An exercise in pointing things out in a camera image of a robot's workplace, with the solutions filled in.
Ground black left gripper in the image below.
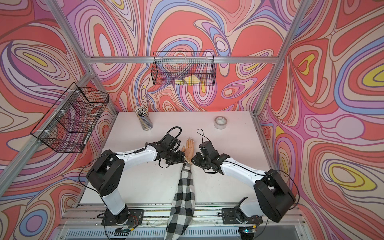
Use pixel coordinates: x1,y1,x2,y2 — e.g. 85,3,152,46
165,150,189,166

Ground mannequin hand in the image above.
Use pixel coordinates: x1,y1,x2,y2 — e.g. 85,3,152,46
182,138,195,161

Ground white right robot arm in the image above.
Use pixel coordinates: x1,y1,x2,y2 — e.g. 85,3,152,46
192,141,296,223

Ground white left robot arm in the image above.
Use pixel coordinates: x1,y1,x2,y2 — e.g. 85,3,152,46
87,134,186,220

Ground black white checkered sleeve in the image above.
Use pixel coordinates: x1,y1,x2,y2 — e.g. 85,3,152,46
164,163,196,240

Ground yellow sticky notes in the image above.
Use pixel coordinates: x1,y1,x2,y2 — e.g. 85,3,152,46
175,75,201,86

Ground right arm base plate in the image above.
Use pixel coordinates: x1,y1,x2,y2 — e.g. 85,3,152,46
218,208,263,226

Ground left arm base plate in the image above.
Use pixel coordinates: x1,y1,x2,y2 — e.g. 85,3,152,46
102,209,144,227

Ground black wire basket back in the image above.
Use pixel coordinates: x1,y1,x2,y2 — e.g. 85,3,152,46
151,51,217,86

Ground black wire basket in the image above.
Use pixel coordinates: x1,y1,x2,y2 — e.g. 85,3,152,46
151,51,217,86
31,83,109,153

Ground black wire basket left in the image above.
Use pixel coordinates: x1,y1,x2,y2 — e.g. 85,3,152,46
31,83,109,153

